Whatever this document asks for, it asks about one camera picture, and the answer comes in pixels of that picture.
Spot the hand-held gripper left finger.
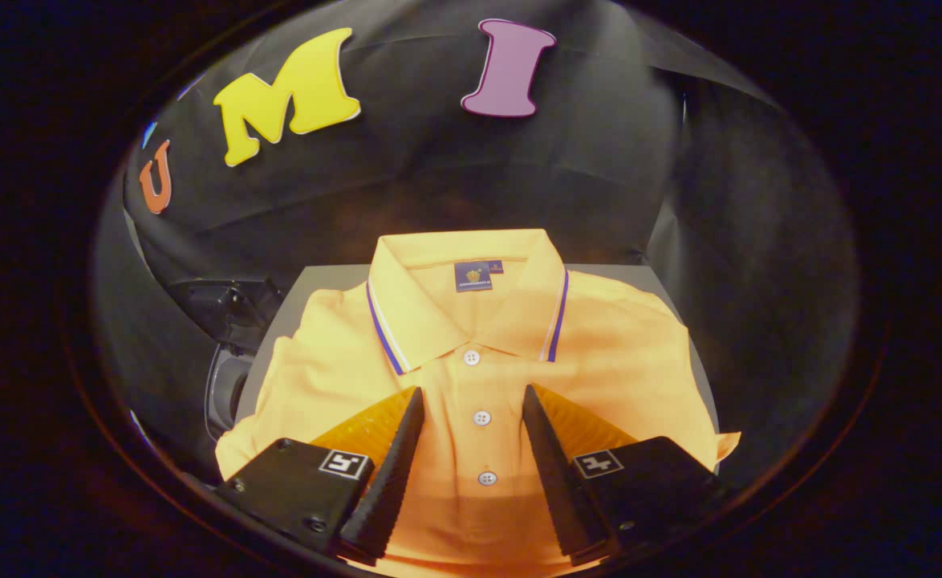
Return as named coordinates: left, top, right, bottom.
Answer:
left=214, top=385, right=426, bottom=567

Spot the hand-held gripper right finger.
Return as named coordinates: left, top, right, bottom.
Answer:
left=522, top=384, right=733, bottom=567

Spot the orange polo shirt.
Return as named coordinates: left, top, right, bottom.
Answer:
left=214, top=229, right=741, bottom=578

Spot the dark grey washing machine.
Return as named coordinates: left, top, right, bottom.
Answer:
left=202, top=341, right=258, bottom=442

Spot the glass washing machine lid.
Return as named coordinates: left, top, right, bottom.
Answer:
left=168, top=275, right=286, bottom=351

